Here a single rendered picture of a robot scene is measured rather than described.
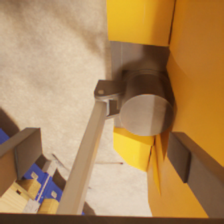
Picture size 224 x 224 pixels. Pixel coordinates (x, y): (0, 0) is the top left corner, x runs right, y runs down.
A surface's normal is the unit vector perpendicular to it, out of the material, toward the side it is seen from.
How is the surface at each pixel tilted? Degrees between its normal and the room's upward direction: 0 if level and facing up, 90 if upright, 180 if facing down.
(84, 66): 0
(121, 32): 22
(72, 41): 0
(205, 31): 74
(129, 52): 0
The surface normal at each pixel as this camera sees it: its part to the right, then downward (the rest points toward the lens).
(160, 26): -0.49, 0.55
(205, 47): -0.99, 0.12
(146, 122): -0.13, 0.61
